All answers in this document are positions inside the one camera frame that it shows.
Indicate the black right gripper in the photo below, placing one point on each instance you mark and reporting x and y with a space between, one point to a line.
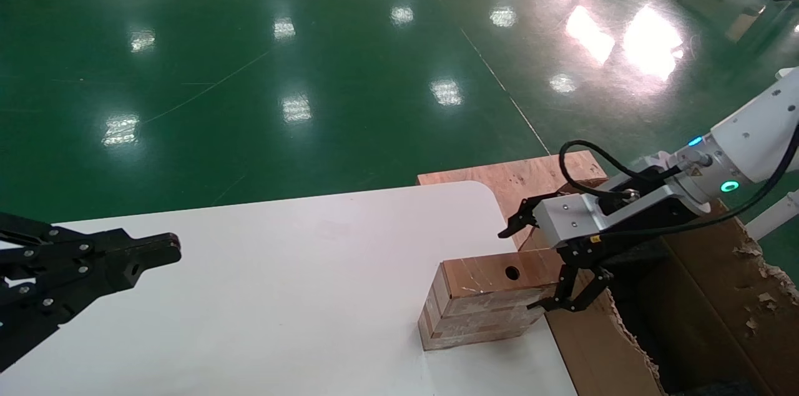
655 212

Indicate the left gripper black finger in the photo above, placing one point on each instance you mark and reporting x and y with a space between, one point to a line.
125 247
62 296

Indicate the small brown cardboard box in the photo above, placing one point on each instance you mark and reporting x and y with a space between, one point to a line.
474 315

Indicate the large open cardboard box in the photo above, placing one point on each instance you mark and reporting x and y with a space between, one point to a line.
593 352

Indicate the wooden pallet board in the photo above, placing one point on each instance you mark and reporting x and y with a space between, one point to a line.
530 174

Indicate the gray wrist camera box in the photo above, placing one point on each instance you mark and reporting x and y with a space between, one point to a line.
571 218

